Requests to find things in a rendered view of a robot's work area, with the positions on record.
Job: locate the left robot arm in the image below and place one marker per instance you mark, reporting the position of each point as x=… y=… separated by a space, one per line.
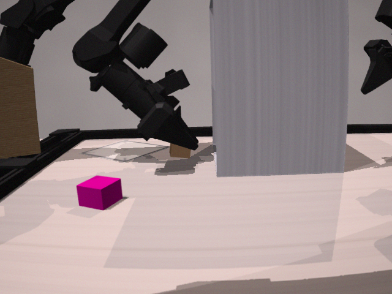
x=96 y=49

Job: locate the black outlined square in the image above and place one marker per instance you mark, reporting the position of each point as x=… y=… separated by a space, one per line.
x=124 y=151

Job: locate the magenta cube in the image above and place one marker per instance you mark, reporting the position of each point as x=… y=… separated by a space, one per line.
x=99 y=192

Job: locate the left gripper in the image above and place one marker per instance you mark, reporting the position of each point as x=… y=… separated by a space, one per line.
x=162 y=118

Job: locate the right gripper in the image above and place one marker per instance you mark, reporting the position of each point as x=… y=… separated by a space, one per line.
x=380 y=69

